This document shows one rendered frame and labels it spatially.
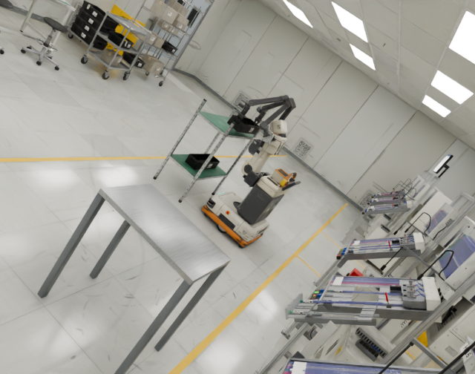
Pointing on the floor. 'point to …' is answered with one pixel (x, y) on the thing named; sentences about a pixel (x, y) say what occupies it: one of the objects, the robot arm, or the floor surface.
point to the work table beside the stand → (162, 225)
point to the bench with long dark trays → (35, 27)
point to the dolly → (90, 24)
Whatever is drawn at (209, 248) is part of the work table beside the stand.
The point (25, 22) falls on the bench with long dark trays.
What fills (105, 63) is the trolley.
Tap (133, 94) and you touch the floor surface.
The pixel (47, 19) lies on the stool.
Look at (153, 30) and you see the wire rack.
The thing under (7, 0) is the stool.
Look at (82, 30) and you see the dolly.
